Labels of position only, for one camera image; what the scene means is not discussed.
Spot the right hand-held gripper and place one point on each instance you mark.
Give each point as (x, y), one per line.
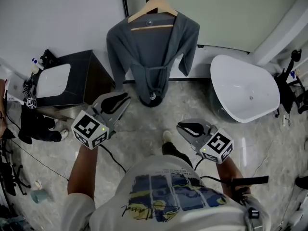
(214, 143)

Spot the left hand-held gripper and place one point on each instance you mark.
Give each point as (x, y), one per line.
(96, 126)

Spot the grey bathrobe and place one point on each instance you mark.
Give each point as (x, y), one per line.
(149, 56)

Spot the wooden clothes hanger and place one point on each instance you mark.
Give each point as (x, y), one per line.
(154, 8)

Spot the person's right forearm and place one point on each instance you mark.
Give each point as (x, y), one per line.
(232, 174)

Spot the person's left forearm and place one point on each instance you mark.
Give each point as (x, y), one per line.
(81, 174)

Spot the person's beige shoe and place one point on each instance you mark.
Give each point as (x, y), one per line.
(167, 136)

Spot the person's black trouser leg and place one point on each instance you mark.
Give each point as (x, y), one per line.
(175, 153)

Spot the dark wooden vanity cabinet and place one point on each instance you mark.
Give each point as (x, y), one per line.
(89, 76)

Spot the white sink basin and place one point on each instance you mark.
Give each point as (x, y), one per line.
(54, 80)

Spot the white bathtub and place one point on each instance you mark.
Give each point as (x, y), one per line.
(243, 88)

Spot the white printed t-shirt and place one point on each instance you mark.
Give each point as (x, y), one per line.
(168, 201)

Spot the black faucet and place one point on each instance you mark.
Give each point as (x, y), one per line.
(49, 56)

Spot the idle hand-held gripper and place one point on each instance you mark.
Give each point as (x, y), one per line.
(30, 97)

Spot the white soap bottle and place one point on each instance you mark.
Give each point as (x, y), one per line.
(37, 65)

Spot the small white power strip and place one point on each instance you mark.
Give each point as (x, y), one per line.
(284, 120)

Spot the black office chair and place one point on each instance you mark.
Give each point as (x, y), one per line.
(291, 88)

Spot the green cup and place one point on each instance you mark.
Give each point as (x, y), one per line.
(39, 196)

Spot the black swivel chair base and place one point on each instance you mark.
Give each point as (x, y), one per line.
(10, 172)

